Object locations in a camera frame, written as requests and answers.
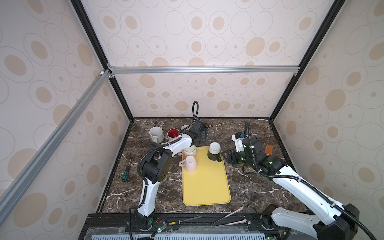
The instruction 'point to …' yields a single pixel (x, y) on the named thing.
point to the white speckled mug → (157, 134)
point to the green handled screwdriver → (125, 175)
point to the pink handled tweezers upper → (234, 212)
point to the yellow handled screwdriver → (179, 221)
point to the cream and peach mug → (190, 151)
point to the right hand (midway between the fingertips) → (225, 153)
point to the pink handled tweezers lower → (240, 221)
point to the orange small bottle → (269, 150)
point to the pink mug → (189, 164)
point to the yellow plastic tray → (209, 184)
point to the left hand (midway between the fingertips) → (204, 130)
